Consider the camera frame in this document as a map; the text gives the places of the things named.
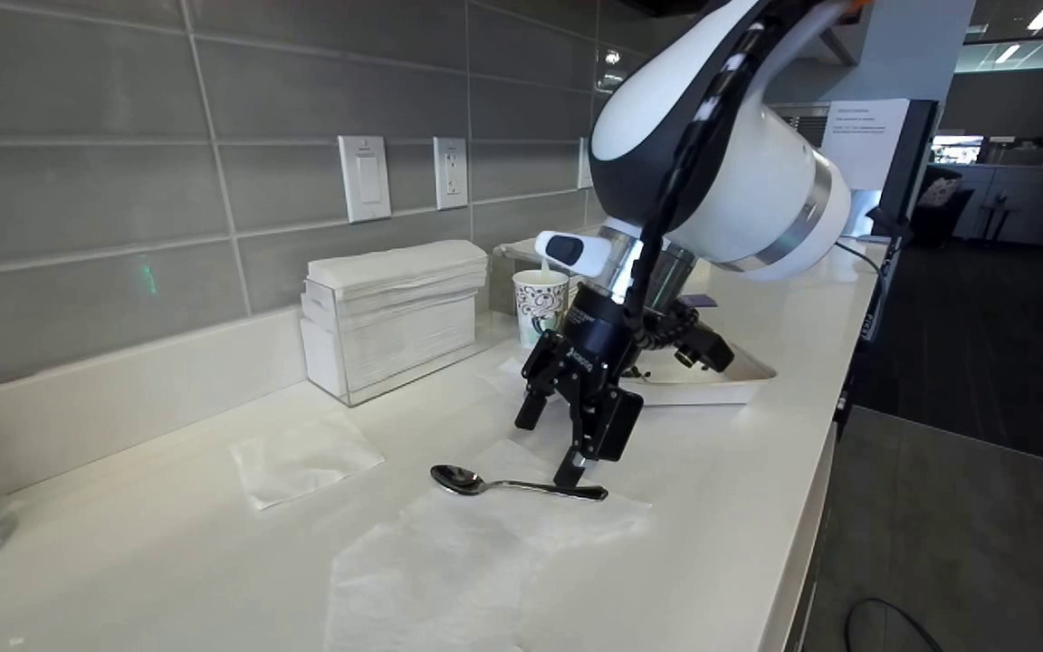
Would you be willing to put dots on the black spoon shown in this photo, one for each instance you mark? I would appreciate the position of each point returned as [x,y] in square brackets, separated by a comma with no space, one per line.
[455,480]

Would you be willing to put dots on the patterned paper cup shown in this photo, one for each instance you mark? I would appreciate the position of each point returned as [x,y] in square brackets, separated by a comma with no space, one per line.
[539,307]

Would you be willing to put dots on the white wall outlet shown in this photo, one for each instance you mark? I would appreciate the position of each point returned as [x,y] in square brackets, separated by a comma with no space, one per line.
[585,165]
[451,170]

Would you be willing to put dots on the white light switch plate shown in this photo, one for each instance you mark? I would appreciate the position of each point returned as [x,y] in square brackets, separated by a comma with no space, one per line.
[362,180]

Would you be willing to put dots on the office desks and chairs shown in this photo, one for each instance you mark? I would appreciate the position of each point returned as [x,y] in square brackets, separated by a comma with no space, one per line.
[1004,193]

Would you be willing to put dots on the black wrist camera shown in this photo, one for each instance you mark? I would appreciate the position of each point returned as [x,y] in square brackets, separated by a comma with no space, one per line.
[703,341]

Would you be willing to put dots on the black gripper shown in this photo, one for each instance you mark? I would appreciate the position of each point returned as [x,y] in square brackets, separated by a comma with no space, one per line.
[604,336]

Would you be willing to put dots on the small white paper napkin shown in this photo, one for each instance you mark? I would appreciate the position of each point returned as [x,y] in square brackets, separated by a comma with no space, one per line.
[297,466]

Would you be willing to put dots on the large white paper napkin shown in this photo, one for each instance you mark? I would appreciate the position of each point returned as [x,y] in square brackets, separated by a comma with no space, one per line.
[460,565]

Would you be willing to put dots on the white napkin dispenser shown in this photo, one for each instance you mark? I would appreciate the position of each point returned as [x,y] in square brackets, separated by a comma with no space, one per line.
[394,320]

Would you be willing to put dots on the white poster sign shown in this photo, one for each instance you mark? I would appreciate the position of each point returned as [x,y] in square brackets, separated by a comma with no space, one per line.
[865,137]

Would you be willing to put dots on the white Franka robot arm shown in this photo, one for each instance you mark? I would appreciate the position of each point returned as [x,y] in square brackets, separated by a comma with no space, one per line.
[763,181]

